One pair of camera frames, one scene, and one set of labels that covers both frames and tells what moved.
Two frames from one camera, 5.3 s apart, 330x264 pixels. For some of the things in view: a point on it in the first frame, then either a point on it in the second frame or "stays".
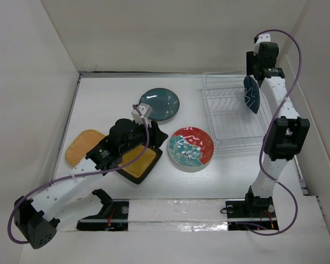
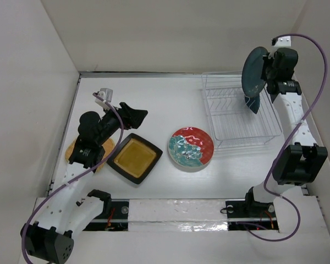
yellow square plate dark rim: [136, 171] stays
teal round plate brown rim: [165, 103] → [252, 70]
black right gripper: [251, 58] → [267, 60]
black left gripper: [156, 136] → [132, 118]
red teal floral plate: [191, 147] stays
